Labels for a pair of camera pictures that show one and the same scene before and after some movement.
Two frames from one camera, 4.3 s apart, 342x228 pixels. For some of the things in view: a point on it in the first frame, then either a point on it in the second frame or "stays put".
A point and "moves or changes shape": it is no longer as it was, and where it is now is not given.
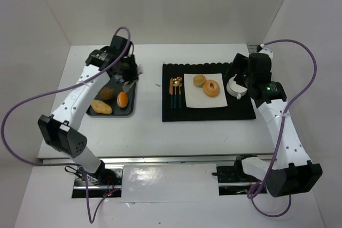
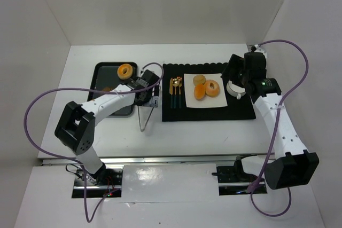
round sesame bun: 199,80 stays put
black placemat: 173,104 stays put
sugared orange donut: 210,92 stays put
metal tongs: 130,86 moves or changes shape
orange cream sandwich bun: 122,99 moves or changes shape
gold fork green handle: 180,84 stays put
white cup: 234,89 stays put
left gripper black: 131,68 → 145,99
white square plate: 195,97 stays put
